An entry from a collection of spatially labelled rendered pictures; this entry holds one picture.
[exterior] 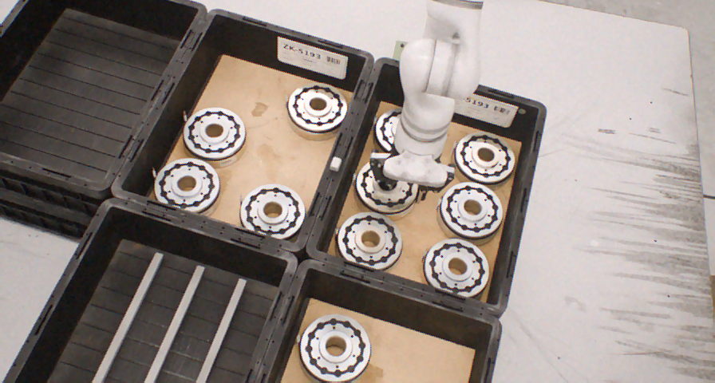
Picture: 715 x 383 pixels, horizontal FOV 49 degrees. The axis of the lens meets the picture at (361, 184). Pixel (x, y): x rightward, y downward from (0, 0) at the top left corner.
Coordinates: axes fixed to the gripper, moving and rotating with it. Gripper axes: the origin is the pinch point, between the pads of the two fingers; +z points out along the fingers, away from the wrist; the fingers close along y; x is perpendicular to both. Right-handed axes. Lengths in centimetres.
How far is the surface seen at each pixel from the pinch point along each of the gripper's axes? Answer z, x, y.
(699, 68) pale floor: 85, -123, -99
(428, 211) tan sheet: 2.2, 1.9, -4.4
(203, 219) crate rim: -7.8, 16.0, 28.7
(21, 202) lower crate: 5, 13, 60
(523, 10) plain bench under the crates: 15, -61, -21
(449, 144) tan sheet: 2.2, -12.5, -6.6
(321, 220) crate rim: -6.4, 11.8, 12.0
